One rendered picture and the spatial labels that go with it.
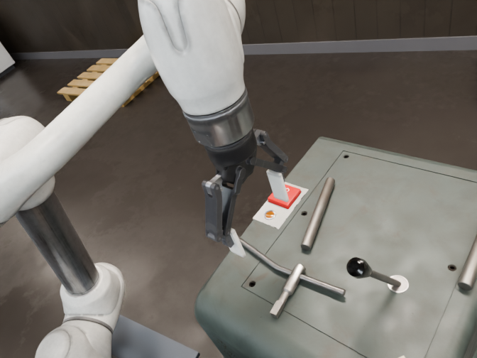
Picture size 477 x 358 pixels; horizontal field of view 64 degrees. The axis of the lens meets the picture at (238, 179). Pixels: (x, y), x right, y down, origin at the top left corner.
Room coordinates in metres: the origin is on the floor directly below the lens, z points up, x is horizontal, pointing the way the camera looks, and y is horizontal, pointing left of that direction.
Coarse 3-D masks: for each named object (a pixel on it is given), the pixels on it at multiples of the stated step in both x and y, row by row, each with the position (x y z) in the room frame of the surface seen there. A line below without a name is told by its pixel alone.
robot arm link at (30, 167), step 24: (240, 0) 0.55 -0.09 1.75; (144, 48) 0.61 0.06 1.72; (120, 72) 0.60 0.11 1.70; (144, 72) 0.61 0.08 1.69; (96, 96) 0.58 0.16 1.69; (120, 96) 0.59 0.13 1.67; (72, 120) 0.56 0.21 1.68; (96, 120) 0.57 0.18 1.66; (48, 144) 0.55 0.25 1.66; (72, 144) 0.55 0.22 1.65; (0, 168) 0.56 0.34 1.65; (24, 168) 0.53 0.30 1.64; (48, 168) 0.53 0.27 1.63; (0, 192) 0.54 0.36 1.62; (24, 192) 0.53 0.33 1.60; (0, 216) 0.55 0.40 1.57
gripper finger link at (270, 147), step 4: (264, 132) 0.49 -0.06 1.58; (260, 136) 0.49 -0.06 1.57; (264, 136) 0.49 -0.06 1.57; (268, 136) 0.49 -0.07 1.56; (264, 140) 0.49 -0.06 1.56; (268, 140) 0.49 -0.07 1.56; (268, 144) 0.49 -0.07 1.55; (272, 144) 0.50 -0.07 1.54; (264, 148) 0.51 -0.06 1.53; (268, 148) 0.49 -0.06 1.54; (272, 148) 0.49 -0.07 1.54; (276, 148) 0.50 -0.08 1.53; (268, 152) 0.51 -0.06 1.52; (272, 152) 0.50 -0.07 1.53; (276, 152) 0.50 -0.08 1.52; (280, 152) 0.50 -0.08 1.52; (272, 156) 0.52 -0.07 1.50; (276, 156) 0.51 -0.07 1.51; (280, 156) 0.50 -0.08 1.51; (284, 156) 0.51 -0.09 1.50; (284, 160) 0.51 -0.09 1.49
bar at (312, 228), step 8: (328, 184) 0.62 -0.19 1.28; (328, 192) 0.60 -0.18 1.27; (320, 200) 0.58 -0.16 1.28; (328, 200) 0.59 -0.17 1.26; (320, 208) 0.56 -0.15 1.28; (312, 216) 0.55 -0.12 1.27; (320, 216) 0.55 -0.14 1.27; (312, 224) 0.53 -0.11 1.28; (312, 232) 0.51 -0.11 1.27; (304, 240) 0.50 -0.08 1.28; (312, 240) 0.49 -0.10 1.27; (304, 248) 0.49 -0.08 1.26
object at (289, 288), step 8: (296, 264) 0.45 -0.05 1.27; (296, 272) 0.43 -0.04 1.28; (304, 272) 0.43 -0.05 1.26; (288, 280) 0.42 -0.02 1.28; (296, 280) 0.42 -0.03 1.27; (288, 288) 0.41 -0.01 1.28; (280, 296) 0.40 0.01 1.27; (288, 296) 0.40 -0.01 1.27; (280, 304) 0.38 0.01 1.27; (272, 312) 0.37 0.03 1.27; (280, 312) 0.37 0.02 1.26
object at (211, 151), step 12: (252, 132) 0.44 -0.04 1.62; (240, 144) 0.43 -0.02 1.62; (252, 144) 0.44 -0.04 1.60; (216, 156) 0.43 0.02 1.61; (228, 156) 0.43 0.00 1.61; (240, 156) 0.42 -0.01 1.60; (252, 156) 0.47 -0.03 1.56; (216, 168) 0.44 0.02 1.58; (228, 168) 0.43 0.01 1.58; (252, 168) 0.46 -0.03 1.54; (228, 180) 0.43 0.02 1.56
